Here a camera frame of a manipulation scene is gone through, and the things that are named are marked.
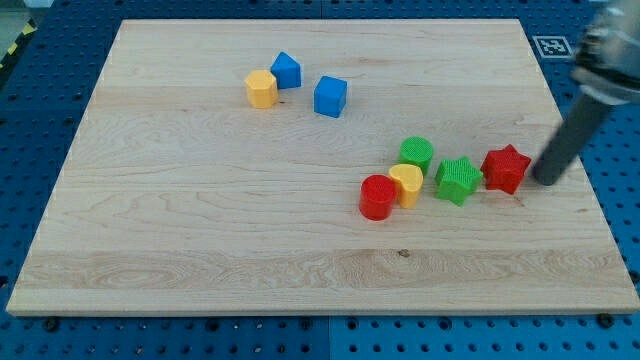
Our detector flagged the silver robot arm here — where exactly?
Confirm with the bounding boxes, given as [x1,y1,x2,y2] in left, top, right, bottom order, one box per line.
[572,0,639,105]

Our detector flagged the blue cube block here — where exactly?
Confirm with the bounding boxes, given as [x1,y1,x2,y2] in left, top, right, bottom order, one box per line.
[314,76,348,118]

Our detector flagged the yellow hexagon block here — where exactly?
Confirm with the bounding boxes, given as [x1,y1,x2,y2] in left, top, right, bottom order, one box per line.
[245,70,279,109]

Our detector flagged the red cylinder block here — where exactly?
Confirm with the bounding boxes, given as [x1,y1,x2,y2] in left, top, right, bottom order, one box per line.
[359,174,397,221]

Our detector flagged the yellow heart block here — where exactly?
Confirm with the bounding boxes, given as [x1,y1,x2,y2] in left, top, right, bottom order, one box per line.
[389,164,424,209]

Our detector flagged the green cylinder block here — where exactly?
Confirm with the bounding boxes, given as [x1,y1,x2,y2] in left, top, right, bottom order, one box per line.
[397,136,434,175]

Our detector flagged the blue triangle block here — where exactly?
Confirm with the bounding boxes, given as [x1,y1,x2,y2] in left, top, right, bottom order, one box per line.
[270,52,302,89]

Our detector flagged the green star block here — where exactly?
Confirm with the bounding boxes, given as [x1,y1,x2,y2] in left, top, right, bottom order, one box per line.
[435,156,484,206]

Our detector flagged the light wooden board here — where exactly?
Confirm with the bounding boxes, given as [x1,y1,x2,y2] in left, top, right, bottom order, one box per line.
[7,19,639,317]

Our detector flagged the red star block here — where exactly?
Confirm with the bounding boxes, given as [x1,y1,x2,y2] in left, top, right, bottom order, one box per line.
[481,144,531,195]

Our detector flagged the white fiducial marker tag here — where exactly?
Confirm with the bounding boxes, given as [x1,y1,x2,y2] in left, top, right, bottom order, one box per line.
[533,35,573,59]

